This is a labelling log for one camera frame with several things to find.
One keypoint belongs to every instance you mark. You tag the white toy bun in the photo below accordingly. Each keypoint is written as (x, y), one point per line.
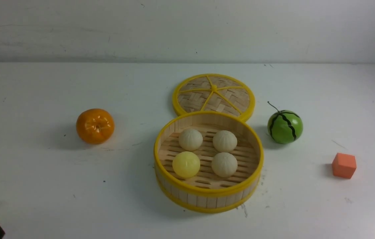
(190, 139)
(225, 141)
(224, 164)

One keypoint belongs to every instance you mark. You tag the yellow toy bun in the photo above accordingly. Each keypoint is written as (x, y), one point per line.
(186, 164)

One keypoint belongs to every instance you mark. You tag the woven bamboo steamer lid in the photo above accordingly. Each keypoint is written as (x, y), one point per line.
(216, 93)

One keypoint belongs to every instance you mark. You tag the bamboo steamer tray yellow rim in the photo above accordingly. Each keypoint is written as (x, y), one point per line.
(206, 192)

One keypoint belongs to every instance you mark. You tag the orange toy tangerine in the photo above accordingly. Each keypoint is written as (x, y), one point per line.
(95, 126)

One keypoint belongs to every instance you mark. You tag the green toy watermelon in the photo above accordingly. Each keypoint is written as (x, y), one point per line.
(284, 126)

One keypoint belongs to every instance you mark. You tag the orange foam cube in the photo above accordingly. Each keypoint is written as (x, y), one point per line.
(344, 165)

